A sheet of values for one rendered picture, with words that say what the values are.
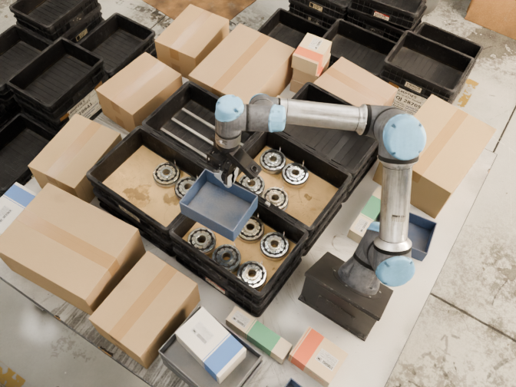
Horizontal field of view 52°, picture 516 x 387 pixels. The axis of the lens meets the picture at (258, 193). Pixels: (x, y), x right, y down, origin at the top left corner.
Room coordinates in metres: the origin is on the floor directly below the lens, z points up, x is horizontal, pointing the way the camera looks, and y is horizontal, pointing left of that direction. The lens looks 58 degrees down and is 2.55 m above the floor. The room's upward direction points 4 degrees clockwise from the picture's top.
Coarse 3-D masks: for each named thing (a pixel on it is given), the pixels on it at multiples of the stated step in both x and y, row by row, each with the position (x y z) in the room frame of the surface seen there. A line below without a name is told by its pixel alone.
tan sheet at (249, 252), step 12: (192, 228) 0.91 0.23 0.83; (252, 228) 0.92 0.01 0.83; (264, 228) 0.92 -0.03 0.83; (204, 240) 0.86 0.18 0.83; (228, 240) 0.86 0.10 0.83; (240, 240) 0.87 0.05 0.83; (288, 240) 0.88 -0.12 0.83; (240, 252) 0.82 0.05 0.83; (252, 252) 0.82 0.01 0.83; (288, 252) 0.83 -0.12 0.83; (240, 264) 0.77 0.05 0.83; (264, 264) 0.78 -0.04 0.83; (276, 264) 0.78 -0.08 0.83; (252, 276) 0.73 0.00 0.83
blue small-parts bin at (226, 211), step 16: (208, 176) 0.95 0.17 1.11; (192, 192) 0.89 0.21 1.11; (208, 192) 0.91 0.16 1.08; (224, 192) 0.92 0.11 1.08; (240, 192) 0.90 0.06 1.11; (192, 208) 0.85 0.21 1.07; (208, 208) 0.85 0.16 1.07; (224, 208) 0.86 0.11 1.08; (240, 208) 0.86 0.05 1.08; (208, 224) 0.78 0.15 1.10; (224, 224) 0.80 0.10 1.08; (240, 224) 0.78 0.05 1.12
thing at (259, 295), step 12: (264, 204) 0.97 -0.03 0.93; (300, 228) 0.88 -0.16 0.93; (180, 240) 0.80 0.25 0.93; (300, 240) 0.83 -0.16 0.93; (192, 252) 0.77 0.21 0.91; (216, 264) 0.73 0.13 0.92; (228, 276) 0.69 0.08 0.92; (276, 276) 0.69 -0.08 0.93; (252, 288) 0.65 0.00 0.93; (264, 288) 0.65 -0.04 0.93
